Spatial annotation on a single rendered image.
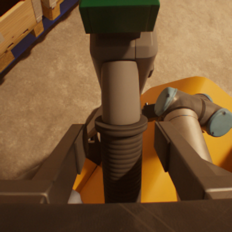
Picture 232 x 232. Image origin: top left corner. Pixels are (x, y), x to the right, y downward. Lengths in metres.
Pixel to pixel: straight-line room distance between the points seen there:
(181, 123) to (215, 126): 0.15
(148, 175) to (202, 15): 2.45
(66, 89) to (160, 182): 1.17
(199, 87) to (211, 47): 1.75
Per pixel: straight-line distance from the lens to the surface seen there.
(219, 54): 2.62
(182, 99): 0.49
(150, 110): 0.58
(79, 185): 1.12
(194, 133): 0.41
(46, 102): 1.55
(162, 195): 0.69
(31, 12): 1.31
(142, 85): 0.16
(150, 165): 0.70
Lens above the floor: 1.47
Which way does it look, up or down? 71 degrees down
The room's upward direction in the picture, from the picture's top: 52 degrees clockwise
